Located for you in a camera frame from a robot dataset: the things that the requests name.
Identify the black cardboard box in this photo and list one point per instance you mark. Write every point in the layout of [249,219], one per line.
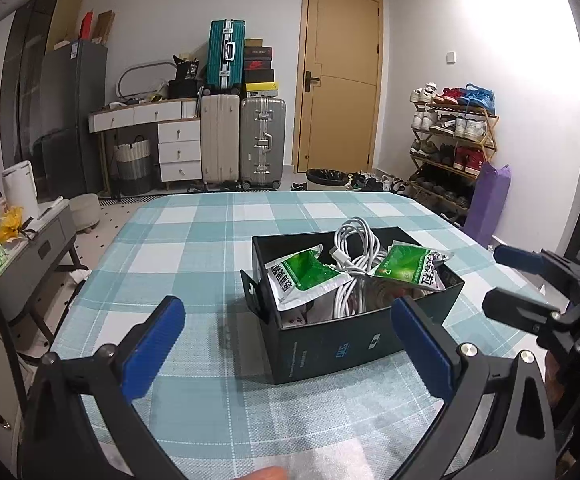
[330,355]

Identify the beige hard suitcase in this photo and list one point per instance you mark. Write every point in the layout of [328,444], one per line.
[219,140]

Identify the grey white laundry basket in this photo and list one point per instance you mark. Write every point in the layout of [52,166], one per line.
[132,170]

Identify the teal white checked tablecloth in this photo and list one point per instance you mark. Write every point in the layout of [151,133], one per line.
[194,240]

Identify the teal hard suitcase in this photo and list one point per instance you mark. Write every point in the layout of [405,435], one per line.
[217,55]

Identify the black paper bag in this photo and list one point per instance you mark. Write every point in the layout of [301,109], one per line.
[187,69]

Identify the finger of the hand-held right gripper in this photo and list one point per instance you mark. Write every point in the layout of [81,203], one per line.
[517,257]
[510,305]

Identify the silver hard suitcase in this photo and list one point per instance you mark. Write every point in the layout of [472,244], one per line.
[262,125]

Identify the plain black shoe box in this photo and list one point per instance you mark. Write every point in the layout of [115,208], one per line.
[257,53]
[259,76]

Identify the tall flat cardboard sheet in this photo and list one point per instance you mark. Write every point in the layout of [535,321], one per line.
[67,10]

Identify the brown cardboard piece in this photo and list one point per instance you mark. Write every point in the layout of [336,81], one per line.
[103,27]

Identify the grey refrigerator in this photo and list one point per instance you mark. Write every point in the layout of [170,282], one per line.
[74,110]

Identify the tan wooden door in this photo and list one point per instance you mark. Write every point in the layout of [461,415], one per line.
[340,85]

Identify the green white foil packet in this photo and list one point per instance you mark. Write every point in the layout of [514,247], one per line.
[405,262]
[305,272]

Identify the bin with black liner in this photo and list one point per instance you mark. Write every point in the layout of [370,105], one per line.
[326,179]

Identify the round white stool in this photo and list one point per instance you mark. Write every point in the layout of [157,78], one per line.
[84,210]

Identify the person's left hand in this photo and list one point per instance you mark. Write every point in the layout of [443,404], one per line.
[270,474]

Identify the pile of loose shoes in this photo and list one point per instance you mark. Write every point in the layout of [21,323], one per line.
[375,182]

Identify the rows of sneakers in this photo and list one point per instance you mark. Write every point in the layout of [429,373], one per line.
[450,125]

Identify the purple rolled mat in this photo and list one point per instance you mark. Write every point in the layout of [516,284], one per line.
[485,200]

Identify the oval chrome mirror frame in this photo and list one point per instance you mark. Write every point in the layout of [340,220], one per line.
[119,77]

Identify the black red shoe box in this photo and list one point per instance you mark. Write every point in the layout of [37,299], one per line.
[258,65]

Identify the yellow plastic bag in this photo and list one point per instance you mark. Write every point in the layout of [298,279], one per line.
[9,222]

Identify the white dresser desk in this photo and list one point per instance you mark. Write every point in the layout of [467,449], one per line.
[179,155]

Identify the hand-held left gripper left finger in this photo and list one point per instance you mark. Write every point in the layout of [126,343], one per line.
[149,347]

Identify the red paper bag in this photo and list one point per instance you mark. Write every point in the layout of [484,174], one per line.
[86,25]

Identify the wooden shoe rack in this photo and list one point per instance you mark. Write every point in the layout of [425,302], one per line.
[490,125]

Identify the dark glossy wardrobe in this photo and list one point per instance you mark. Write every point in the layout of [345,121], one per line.
[24,85]

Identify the black storage case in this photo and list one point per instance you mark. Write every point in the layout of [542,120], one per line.
[184,89]

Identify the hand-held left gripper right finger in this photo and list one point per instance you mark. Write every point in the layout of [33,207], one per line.
[420,350]

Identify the small brown cardboard box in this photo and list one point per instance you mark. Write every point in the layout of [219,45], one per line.
[253,43]

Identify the white floor appliance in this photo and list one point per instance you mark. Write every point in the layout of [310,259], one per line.
[19,190]

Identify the grey side cabinet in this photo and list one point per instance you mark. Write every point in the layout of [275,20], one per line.
[34,260]

